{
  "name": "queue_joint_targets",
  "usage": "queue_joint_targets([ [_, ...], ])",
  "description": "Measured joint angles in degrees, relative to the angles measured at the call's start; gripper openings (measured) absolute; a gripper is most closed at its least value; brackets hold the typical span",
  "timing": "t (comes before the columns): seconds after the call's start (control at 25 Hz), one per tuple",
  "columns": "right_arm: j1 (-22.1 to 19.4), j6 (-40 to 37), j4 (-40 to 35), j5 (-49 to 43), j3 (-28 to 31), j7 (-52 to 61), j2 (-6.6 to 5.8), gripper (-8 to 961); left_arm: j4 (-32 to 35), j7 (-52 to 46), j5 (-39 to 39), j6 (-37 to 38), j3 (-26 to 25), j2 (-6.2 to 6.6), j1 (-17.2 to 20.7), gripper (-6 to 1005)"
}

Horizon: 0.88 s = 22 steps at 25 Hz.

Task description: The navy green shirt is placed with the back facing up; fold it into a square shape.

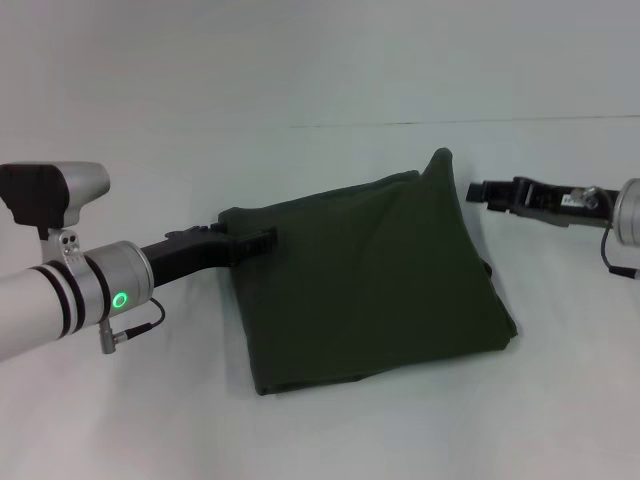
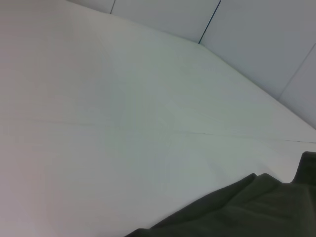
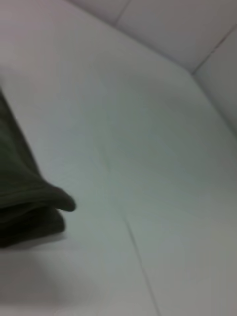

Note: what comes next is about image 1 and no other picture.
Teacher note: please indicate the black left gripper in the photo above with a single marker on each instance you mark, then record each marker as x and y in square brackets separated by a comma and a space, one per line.
[195, 250]

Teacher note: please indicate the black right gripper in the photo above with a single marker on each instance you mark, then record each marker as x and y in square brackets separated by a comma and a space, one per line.
[555, 200]

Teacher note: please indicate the dark green shirt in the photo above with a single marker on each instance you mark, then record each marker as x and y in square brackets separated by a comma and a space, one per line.
[370, 280]

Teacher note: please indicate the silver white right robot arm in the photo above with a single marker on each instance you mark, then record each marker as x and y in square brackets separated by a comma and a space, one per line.
[627, 210]

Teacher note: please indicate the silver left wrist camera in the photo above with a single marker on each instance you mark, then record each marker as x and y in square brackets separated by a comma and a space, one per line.
[47, 195]

